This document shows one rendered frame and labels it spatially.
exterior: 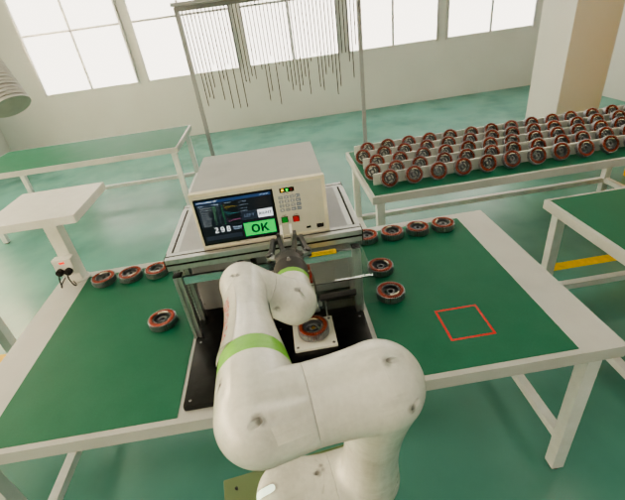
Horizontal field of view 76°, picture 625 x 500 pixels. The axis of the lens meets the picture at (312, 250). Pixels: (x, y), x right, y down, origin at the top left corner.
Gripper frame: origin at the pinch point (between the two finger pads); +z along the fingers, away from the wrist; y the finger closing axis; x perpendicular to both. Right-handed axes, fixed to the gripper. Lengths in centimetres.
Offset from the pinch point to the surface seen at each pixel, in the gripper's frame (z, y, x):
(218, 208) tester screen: 9.8, -20.5, 7.3
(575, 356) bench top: -29, 84, -44
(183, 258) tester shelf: 6.8, -35.7, -7.2
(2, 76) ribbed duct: 76, -104, 49
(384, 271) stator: 26, 37, -40
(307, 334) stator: -7.7, 1.2, -36.6
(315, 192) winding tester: 9.9, 11.4, 7.6
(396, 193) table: 107, 66, -44
